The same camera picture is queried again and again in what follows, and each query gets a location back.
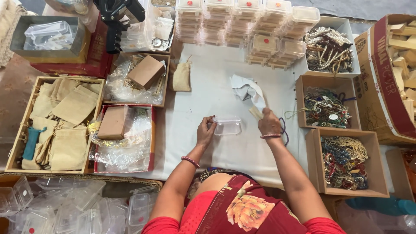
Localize person's right hand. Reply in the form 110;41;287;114
258;107;283;137

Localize person's left hand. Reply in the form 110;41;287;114
196;115;218;147

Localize small pale wooden block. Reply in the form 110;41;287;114
249;106;264;120

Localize small clear plastic box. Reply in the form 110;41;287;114
213;116;242;136

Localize crumpled white cloth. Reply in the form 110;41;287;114
230;74;267;112

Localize white table cloth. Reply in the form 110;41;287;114
94;41;395;193

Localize red bangle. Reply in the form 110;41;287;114
181;156;201;169

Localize wooden tray with plastic bags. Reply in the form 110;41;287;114
103;52;171;108

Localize plain brown cardboard box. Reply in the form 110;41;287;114
127;55;166;91
97;106;130;141

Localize red box with plastic bags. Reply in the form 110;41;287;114
88;103;157;174

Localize person's red floral garment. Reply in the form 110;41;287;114
142;167;346;234

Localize stack of filled plastic boxes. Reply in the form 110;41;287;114
175;0;321;70

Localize clear bin of small items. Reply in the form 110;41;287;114
120;0;177;54

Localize carton of wooden blocks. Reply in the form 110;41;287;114
353;14;416;145

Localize large red carton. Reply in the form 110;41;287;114
30;10;114;78

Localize teal plastic item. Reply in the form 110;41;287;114
345;195;416;216

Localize orange lined cardboard box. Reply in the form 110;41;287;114
385;148;416;202

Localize wooden tray of beige pouches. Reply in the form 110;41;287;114
5;76;106;175

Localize basket of empty clear boxes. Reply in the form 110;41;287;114
0;173;164;234

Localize grey tin with clear boxes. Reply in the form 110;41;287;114
9;15;91;64

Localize beige woven fabric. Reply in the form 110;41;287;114
0;0;30;68

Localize purple bead string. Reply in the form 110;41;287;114
278;117;290;147

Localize small beige drawstring pouch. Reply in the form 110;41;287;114
172;56;193;92

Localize cardboard box of mixed necklaces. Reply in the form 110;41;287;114
285;75;362;130

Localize white box of pearl necklaces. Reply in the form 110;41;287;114
302;16;361;79

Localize cardboard box of bead strings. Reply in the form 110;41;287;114
305;127;390;198

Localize teal drawstring pouch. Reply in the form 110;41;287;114
21;127;48;161

